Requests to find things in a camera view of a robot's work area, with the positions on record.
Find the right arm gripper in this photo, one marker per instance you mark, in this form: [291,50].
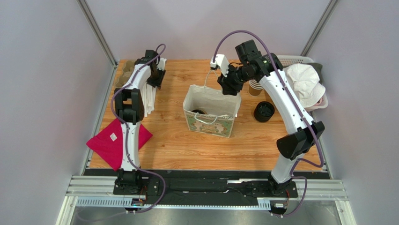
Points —
[229,86]

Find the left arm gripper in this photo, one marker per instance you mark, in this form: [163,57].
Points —
[158,83]

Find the stack of paper cups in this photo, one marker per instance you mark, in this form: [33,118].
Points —
[255,89]

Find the stack of pulp cup carriers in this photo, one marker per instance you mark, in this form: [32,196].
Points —
[127,71]

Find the green white paper bag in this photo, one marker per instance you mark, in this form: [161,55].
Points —
[222,110]

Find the black cup lid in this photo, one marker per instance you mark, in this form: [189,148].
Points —
[199,111]

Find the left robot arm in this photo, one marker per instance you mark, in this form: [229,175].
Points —
[130,111]

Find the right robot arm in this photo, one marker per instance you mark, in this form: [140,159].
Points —
[267,70]

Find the white paper straws bundle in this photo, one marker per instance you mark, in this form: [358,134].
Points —
[149,94]

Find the white plastic basket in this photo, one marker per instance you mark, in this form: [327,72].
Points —
[287,60]

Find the white bucket hat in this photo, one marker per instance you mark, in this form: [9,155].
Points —
[305,83]

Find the red folded cloth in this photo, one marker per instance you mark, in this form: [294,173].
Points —
[119,147]

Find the dark green cloth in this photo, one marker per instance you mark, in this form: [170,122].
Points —
[318,68]

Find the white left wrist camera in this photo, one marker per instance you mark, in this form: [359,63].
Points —
[161,64]

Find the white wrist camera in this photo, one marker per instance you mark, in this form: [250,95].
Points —
[221,62]
[161,64]

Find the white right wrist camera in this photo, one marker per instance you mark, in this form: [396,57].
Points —
[221,62]

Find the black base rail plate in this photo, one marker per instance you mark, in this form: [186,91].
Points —
[195,187]

